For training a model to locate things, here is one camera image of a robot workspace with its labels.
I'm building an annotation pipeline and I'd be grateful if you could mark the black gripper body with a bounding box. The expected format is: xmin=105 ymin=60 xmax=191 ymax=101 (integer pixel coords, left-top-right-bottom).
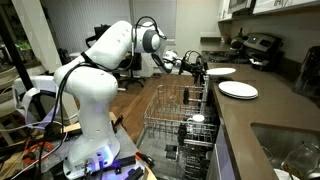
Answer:
xmin=180 ymin=59 xmax=200 ymax=76

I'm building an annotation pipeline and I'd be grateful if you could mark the small white plate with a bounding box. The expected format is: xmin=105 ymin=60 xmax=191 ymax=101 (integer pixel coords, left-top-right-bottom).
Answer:
xmin=205 ymin=67 xmax=237 ymax=77

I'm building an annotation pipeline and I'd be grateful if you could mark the large white plate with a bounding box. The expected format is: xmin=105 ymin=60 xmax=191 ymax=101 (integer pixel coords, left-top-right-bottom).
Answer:
xmin=218 ymin=80 xmax=259 ymax=100

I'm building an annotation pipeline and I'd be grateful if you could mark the lower dishwasher rack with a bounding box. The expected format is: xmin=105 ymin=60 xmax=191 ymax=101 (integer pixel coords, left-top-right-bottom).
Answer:
xmin=178 ymin=143 xmax=218 ymax=180

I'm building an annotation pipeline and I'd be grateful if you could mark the black tumbler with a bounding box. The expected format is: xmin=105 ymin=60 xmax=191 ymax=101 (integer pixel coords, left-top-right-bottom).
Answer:
xmin=182 ymin=87 xmax=190 ymax=106

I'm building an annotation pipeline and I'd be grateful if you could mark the white drawer unit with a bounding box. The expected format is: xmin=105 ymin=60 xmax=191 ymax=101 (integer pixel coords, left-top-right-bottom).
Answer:
xmin=141 ymin=53 xmax=156 ymax=78

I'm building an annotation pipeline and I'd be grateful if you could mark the black kettle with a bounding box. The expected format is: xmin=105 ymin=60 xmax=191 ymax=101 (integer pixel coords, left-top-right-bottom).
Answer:
xmin=230 ymin=27 xmax=248 ymax=52

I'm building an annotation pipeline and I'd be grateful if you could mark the white mug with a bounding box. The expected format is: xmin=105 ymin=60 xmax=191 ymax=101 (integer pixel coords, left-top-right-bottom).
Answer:
xmin=191 ymin=113 xmax=206 ymax=126

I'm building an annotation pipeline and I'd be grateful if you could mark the black office chair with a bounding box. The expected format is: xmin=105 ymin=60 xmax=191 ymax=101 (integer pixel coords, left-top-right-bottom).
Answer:
xmin=113 ymin=52 xmax=148 ymax=90

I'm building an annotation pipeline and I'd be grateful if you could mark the black stove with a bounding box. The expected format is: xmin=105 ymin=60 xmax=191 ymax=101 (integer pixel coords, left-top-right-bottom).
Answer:
xmin=199 ymin=32 xmax=284 ymax=72

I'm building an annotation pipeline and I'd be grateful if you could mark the dark microwave oven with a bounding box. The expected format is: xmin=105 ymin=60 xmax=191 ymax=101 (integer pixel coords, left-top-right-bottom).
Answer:
xmin=227 ymin=0 xmax=256 ymax=16

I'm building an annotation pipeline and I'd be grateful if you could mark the gray lower door cabinet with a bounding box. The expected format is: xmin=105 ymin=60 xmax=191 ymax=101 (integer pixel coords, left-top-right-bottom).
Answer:
xmin=205 ymin=123 xmax=238 ymax=180

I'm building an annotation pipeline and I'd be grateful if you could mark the robot mounting table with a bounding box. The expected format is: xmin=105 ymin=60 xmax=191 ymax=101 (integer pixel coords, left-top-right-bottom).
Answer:
xmin=0 ymin=111 xmax=158 ymax=180

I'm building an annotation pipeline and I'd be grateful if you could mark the black desk monitor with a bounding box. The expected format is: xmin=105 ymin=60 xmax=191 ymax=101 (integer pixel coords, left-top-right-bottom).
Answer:
xmin=85 ymin=23 xmax=113 ymax=48

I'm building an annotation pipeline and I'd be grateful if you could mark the steel kitchen sink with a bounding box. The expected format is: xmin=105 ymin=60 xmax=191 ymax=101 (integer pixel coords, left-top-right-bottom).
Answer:
xmin=250 ymin=121 xmax=320 ymax=180

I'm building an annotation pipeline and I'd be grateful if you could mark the white upper cabinet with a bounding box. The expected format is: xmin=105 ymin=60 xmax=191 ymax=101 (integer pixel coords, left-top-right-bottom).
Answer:
xmin=217 ymin=0 xmax=320 ymax=23

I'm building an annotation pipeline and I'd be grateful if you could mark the black countertop appliance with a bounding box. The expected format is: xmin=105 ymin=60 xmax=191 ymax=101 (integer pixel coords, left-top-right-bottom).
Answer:
xmin=292 ymin=45 xmax=320 ymax=102

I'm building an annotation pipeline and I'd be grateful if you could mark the glass pitcher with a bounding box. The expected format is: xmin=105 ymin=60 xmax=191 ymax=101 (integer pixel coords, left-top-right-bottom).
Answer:
xmin=281 ymin=141 xmax=320 ymax=180

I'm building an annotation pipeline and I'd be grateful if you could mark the white wire dishwasher rack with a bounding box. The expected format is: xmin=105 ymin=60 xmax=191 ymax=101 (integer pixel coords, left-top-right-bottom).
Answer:
xmin=135 ymin=131 xmax=221 ymax=180

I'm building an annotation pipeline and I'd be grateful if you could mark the black clamp orange handle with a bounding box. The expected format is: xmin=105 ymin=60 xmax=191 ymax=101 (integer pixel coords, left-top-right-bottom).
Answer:
xmin=134 ymin=151 xmax=156 ymax=169

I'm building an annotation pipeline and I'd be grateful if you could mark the white fabric strap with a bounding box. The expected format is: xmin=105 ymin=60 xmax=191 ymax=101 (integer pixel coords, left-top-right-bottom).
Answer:
xmin=12 ymin=75 xmax=63 ymax=131

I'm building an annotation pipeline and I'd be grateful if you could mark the black frame pole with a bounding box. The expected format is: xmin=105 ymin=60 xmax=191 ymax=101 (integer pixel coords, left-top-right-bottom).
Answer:
xmin=0 ymin=16 xmax=48 ymax=125

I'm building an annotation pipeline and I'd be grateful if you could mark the orange cable coil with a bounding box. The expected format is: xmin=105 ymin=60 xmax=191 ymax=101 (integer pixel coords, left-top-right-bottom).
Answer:
xmin=21 ymin=141 xmax=55 ymax=165

